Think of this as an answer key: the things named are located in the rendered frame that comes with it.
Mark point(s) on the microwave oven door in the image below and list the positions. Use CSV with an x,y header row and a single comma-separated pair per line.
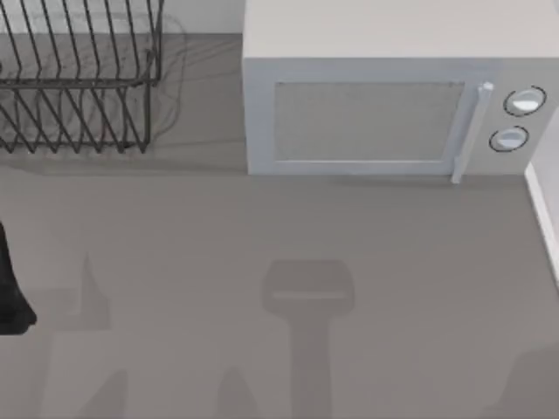
x,y
262,126

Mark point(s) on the pale microwave oven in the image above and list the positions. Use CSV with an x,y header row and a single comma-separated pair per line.
x,y
349,30

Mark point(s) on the large microwave knob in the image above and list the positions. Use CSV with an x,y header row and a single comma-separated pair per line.
x,y
524,101

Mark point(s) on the small microwave knob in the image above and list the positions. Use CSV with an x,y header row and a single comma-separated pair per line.
x,y
508,139

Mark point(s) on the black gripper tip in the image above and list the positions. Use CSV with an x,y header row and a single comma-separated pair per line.
x,y
9,297

